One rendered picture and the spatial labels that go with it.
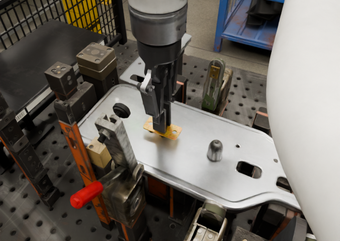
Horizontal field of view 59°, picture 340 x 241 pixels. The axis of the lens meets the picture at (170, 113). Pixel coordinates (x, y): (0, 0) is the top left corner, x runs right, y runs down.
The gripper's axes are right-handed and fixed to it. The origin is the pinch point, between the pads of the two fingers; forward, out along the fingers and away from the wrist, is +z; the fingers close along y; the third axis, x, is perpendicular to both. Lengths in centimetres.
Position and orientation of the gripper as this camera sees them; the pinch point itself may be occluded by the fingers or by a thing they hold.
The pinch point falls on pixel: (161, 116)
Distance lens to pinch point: 63.9
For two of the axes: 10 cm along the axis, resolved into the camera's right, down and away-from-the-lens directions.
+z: 0.0, 6.8, 7.3
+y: 4.5, -6.6, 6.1
